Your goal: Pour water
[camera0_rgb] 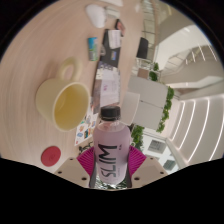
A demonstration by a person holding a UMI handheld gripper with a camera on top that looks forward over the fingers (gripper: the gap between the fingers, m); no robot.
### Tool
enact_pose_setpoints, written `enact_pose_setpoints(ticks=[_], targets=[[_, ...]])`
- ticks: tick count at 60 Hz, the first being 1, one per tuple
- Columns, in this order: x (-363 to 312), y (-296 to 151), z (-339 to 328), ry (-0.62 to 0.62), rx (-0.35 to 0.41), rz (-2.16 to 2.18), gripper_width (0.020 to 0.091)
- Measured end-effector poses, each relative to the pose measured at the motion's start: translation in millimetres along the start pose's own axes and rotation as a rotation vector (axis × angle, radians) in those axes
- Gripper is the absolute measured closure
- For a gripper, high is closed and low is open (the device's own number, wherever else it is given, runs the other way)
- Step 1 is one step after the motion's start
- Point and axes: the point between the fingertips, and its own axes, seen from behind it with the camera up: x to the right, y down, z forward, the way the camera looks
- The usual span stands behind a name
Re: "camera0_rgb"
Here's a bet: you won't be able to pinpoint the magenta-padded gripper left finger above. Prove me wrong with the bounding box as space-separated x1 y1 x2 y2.
53 146 98 189

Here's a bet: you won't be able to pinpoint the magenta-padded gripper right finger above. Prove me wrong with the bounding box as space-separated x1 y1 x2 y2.
125 144 169 190

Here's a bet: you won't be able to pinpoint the pink drink bottle black cap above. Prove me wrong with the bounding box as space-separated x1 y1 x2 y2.
92 105 132 186

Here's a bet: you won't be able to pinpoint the flat round red coaster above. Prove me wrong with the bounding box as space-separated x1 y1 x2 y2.
40 145 62 168

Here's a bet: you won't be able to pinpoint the colourful sticker sheet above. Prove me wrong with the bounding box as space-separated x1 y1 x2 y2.
73 111 100 147

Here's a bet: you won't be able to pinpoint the green cabinet plant row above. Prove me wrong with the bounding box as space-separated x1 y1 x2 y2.
156 85 176 134

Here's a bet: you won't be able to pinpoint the white chair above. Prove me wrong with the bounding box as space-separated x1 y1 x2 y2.
120 90 142 127

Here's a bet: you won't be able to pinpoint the white cabinet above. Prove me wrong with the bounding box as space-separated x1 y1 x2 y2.
127 75 171 132

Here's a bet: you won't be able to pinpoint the pale yellow mug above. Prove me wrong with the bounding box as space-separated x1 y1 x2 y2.
35 56 92 132

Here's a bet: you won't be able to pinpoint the small green potted plants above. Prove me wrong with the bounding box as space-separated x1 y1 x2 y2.
148 61 160 83

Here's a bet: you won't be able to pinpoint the black chair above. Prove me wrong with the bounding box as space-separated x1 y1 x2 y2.
135 36 150 61

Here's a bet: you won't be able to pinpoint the small teal packet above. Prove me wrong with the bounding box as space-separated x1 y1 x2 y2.
87 36 100 62

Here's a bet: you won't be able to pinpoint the small red black wallet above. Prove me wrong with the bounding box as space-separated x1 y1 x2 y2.
114 18 127 38

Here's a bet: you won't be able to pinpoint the white computer mouse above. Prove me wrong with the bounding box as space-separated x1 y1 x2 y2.
85 3 108 29

